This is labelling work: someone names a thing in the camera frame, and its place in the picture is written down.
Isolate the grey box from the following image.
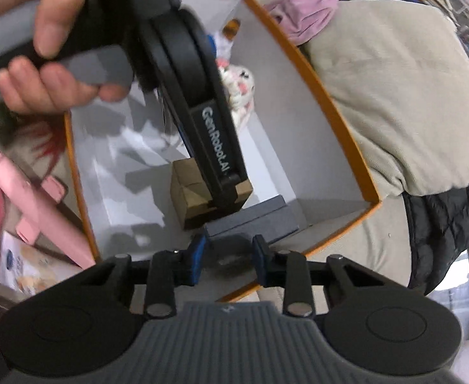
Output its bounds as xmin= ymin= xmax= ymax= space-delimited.
xmin=203 ymin=195 xmax=299 ymax=254

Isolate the crocheted white bunny doll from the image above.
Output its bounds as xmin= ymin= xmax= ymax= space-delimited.
xmin=216 ymin=58 xmax=255 ymax=131

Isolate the brown cardboard small box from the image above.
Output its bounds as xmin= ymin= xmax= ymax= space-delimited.
xmin=170 ymin=159 xmax=254 ymax=230

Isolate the pink handheld fan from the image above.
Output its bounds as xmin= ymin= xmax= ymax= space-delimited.
xmin=0 ymin=151 xmax=96 ymax=269

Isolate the red feather shuttlecock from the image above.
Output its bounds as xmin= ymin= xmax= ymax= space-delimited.
xmin=16 ymin=115 xmax=67 ymax=172

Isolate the orange blue plush keychain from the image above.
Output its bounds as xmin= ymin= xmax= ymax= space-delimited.
xmin=207 ymin=18 xmax=241 ymax=63

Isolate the white lotion tube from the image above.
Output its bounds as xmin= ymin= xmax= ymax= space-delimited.
xmin=0 ymin=231 xmax=82 ymax=296

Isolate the orange cardboard storage box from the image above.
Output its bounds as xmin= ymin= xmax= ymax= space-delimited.
xmin=63 ymin=0 xmax=383 ymax=303

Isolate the pink crumpled garment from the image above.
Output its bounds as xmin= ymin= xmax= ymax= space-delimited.
xmin=265 ymin=0 xmax=340 ymax=46

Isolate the black quilted jacket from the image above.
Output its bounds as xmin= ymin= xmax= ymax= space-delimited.
xmin=403 ymin=187 xmax=469 ymax=295

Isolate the beige sofa cushion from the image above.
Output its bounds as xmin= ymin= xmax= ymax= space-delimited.
xmin=305 ymin=0 xmax=469 ymax=197

